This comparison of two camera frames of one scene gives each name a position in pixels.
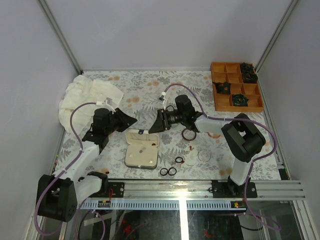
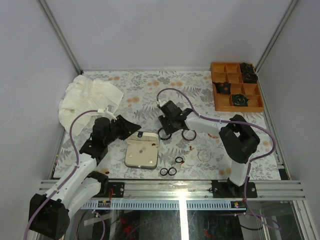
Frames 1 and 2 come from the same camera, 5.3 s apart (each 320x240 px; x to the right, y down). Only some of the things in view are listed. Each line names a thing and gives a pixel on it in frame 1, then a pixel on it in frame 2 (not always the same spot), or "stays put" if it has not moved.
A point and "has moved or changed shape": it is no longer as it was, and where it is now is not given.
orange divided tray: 231,73 stays put
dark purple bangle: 186,139 stays put
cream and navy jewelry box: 142,151 stays put
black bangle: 169,105 has moved or changed shape
